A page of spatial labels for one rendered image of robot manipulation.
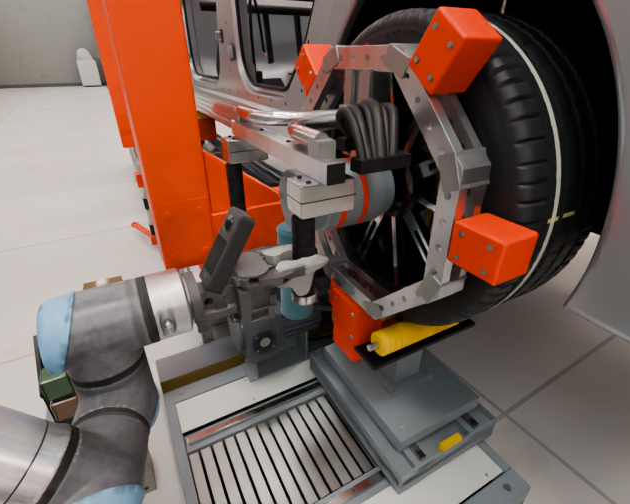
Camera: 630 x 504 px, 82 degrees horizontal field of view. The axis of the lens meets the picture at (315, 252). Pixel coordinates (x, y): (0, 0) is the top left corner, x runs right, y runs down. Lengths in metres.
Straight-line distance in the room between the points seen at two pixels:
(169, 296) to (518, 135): 0.53
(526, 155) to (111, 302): 0.59
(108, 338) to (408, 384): 0.90
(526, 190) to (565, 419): 1.13
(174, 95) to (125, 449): 0.82
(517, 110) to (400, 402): 0.83
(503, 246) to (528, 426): 1.06
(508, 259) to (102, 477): 0.54
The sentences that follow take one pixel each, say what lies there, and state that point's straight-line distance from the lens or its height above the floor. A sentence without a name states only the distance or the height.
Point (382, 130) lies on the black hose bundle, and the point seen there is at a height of 1.01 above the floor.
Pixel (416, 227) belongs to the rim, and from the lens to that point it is 0.81.
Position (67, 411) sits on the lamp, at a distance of 0.77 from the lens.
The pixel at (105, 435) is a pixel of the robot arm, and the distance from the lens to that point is 0.51.
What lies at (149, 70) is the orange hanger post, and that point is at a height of 1.07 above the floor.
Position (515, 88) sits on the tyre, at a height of 1.06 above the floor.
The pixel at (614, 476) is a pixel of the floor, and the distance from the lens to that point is 1.56.
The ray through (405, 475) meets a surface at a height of 0.17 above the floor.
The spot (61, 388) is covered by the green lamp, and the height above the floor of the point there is 0.64.
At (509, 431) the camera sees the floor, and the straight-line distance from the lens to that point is 1.50.
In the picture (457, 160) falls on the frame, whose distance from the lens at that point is 0.57.
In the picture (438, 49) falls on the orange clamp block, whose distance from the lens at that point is 0.60.
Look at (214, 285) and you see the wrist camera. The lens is 0.51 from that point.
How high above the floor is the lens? 1.10
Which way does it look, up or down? 28 degrees down
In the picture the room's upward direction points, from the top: straight up
